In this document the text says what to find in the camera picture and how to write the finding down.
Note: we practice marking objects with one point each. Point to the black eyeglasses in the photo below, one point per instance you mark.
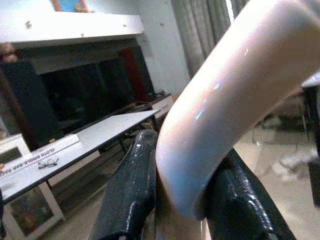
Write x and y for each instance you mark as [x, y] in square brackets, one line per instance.
[47, 163]

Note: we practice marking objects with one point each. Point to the white framed side cabinet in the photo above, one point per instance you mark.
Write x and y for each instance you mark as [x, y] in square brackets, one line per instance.
[27, 200]

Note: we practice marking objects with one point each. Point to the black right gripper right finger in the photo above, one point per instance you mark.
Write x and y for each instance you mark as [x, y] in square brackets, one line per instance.
[240, 200]

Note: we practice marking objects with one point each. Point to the black flat screen television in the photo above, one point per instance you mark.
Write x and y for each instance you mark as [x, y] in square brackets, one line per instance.
[90, 92]

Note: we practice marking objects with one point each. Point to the grey curtain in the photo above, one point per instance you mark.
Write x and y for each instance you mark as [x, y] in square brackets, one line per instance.
[202, 30]

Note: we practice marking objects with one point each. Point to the long white cardboard box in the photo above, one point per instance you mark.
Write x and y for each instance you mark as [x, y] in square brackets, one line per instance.
[37, 156]

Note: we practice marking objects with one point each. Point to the colourful framed picture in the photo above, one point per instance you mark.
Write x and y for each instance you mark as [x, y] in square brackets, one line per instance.
[71, 5]

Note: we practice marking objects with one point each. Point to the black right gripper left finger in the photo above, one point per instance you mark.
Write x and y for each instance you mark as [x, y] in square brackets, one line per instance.
[130, 185]

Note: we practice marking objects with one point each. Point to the white wall shelf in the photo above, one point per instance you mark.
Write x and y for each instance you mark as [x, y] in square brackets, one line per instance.
[67, 27]

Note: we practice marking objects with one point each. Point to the grey folding table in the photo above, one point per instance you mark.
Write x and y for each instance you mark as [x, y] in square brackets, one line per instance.
[100, 135]

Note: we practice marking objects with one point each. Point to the white low tv cabinet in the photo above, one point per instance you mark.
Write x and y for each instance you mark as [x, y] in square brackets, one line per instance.
[150, 105]

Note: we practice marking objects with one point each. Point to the dark chair frame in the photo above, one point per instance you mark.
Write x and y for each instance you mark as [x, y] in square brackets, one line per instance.
[312, 130]

